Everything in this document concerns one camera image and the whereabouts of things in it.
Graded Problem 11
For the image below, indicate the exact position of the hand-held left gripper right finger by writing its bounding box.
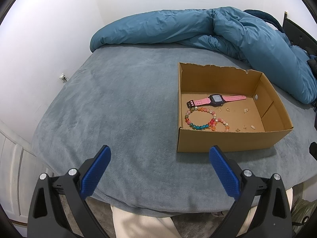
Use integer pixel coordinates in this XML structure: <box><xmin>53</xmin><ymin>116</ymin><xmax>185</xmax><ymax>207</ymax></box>
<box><xmin>209</xmin><ymin>145</ymin><xmax>293</xmax><ymax>238</ymax></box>

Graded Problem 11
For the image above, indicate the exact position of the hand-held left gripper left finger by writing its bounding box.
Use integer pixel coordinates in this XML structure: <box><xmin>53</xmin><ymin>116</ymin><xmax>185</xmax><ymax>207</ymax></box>
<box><xmin>27</xmin><ymin>145</ymin><xmax>111</xmax><ymax>238</ymax></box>

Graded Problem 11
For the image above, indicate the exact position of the brown cardboard box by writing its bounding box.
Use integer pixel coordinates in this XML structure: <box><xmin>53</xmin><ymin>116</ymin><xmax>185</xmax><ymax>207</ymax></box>
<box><xmin>176</xmin><ymin>62</ymin><xmax>294</xmax><ymax>153</ymax></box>

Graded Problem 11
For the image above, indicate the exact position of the multicolour bead bracelet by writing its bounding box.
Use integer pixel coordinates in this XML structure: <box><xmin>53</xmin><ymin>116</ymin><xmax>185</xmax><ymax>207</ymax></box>
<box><xmin>191</xmin><ymin>118</ymin><xmax>230</xmax><ymax>132</ymax></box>

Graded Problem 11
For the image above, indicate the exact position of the orange bead bracelet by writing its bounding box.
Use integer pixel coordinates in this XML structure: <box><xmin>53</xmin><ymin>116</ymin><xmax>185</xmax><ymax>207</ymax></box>
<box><xmin>184</xmin><ymin>107</ymin><xmax>217</xmax><ymax>128</ymax></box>

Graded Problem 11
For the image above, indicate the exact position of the pink strap watch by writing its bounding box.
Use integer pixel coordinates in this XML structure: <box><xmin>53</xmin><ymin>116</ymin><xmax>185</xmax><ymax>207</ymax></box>
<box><xmin>186</xmin><ymin>94</ymin><xmax>247</xmax><ymax>108</ymax></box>

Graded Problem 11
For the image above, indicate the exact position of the white panel door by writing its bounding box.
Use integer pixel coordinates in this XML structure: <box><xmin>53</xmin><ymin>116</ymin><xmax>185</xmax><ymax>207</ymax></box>
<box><xmin>0</xmin><ymin>120</ymin><xmax>37</xmax><ymax>225</ymax></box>

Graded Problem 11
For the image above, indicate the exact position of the black clothing pile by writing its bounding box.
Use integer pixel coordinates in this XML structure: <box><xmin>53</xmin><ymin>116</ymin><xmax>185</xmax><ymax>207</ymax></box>
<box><xmin>306</xmin><ymin>47</ymin><xmax>317</xmax><ymax>75</ymax></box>

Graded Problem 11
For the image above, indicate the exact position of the black headboard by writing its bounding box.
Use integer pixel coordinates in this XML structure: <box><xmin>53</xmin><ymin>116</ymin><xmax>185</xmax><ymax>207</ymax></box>
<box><xmin>282</xmin><ymin>11</ymin><xmax>317</xmax><ymax>55</ymax></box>

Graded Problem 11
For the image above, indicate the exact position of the dark blue blanket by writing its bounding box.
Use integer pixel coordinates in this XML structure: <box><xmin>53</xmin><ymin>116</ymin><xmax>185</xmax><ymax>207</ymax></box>
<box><xmin>244</xmin><ymin>9</ymin><xmax>284</xmax><ymax>31</ymax></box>

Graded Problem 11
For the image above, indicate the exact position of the blue duvet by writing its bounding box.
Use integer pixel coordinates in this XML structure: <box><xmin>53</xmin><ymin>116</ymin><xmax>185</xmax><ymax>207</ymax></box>
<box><xmin>90</xmin><ymin>7</ymin><xmax>317</xmax><ymax>105</ymax></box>

